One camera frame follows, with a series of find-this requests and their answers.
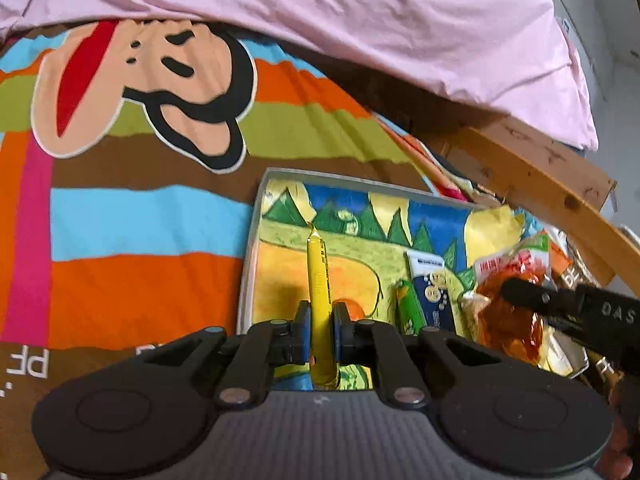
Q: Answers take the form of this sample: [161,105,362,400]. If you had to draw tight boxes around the orange chicken snack packet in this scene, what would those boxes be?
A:
[466,232,551,366]

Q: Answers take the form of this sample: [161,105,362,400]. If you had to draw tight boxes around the yellow snack bar packet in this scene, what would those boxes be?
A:
[307,226,340,390]

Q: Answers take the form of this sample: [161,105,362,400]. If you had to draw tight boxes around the green sausage stick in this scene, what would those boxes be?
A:
[395,280,427,336]

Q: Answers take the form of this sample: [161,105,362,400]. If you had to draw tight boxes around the blue calcium stick packet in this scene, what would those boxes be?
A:
[406,249,456,333]

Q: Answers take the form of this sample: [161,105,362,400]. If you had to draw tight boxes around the orange mandarin fruit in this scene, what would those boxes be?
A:
[333,298,366,322]

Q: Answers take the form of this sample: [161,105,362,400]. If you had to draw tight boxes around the gold foil snack packet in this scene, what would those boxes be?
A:
[454,290,573,377]

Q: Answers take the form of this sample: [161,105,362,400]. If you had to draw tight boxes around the person right hand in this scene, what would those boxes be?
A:
[597,416,639,480]

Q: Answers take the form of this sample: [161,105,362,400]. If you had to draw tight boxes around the dinosaur print cloth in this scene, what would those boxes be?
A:
[252,178,542,391]

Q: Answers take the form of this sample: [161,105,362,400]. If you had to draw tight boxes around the grey metal tray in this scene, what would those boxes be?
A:
[235,167,591,391]

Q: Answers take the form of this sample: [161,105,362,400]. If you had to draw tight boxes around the pink bed sheet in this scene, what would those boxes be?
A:
[1,0,599,151]

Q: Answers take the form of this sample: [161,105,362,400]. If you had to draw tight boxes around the wooden bed rail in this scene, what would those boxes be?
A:
[412,113,639,294]

